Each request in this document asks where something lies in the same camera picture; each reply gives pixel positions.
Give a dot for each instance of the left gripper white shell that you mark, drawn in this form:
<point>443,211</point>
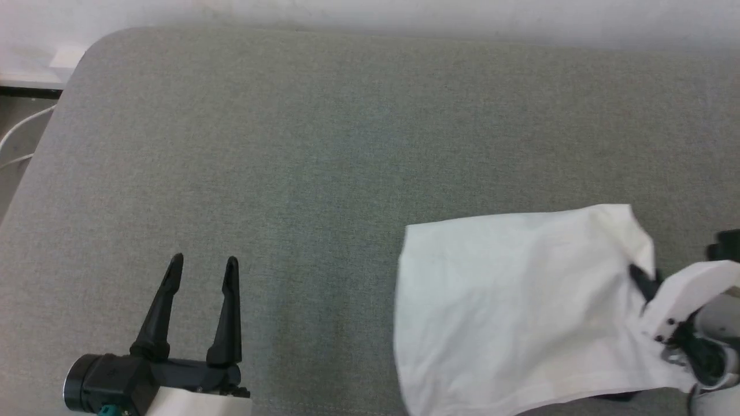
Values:
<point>196,404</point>

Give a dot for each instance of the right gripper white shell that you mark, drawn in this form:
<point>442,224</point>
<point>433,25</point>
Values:
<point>688,289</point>

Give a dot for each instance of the black and white raglan shirt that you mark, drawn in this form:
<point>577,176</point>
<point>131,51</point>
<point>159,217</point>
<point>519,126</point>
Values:
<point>520,300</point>

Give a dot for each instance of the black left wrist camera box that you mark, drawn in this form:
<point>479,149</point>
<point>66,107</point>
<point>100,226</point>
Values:
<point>124,381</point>

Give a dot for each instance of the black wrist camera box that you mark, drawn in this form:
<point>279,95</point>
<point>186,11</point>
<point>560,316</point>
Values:
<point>124,381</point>
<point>727,245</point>

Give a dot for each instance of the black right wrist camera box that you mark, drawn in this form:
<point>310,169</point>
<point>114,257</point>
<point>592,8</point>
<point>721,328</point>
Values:
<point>727,245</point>

